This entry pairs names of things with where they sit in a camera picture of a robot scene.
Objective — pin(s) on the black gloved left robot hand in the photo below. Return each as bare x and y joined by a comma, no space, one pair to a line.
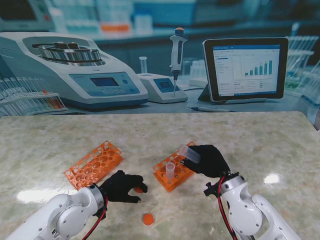
120,187

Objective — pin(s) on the clear plastic centrifuge tube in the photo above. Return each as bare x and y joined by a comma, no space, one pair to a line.
170,171
190,153

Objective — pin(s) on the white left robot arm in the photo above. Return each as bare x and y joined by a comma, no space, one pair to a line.
70,217

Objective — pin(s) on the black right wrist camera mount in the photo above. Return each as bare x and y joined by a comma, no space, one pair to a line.
211,190

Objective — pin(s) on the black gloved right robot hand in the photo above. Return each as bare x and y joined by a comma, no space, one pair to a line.
212,162

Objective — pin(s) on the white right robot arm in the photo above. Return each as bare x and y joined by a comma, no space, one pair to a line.
245,212

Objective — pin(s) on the orange plastic test tube rack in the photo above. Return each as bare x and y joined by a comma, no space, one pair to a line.
155,172
75,180

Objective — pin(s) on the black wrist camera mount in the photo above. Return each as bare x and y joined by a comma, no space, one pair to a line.
211,190
101,213

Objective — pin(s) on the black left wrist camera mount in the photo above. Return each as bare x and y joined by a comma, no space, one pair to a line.
101,213

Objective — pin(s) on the printed laboratory backdrop poster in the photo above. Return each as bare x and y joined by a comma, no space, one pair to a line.
160,50

